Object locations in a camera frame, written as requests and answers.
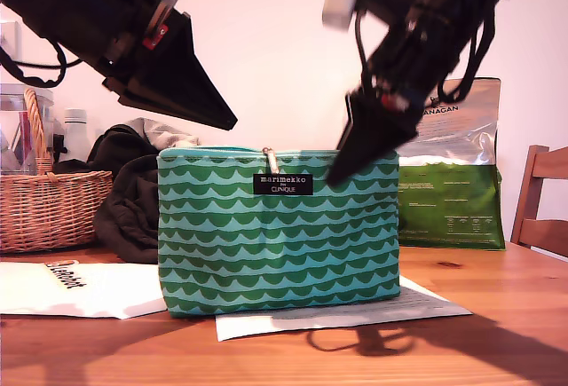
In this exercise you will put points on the dark brown garment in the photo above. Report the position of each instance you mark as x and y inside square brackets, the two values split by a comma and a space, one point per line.
[128, 208]

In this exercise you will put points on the clear plastic container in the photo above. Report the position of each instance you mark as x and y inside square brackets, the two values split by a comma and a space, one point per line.
[13, 137]

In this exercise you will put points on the white wall switch plate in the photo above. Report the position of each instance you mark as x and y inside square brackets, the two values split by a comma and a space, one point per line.
[11, 33]

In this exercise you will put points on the white insulated bottle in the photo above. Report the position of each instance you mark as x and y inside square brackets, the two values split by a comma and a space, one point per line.
[75, 137]

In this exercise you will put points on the silver green pet food bag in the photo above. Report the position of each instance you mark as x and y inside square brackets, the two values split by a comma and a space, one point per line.
[452, 208]

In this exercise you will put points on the wooden chair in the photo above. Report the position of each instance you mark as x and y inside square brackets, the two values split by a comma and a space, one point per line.
[528, 191]

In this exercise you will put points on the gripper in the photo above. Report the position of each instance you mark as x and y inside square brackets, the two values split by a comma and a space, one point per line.
[128, 57]

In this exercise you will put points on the green wave-patterned zip pouch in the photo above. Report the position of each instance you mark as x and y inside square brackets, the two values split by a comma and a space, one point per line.
[275, 248]

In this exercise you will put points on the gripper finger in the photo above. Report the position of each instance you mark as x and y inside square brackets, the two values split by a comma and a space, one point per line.
[368, 137]

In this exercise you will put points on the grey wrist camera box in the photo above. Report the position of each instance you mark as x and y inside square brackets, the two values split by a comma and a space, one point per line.
[339, 0]

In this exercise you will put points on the blank white paper sheet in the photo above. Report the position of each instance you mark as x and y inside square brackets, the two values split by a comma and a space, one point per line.
[26, 297]

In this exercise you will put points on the printed white paper sheet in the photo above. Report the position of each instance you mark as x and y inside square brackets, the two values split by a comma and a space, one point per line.
[421, 306]

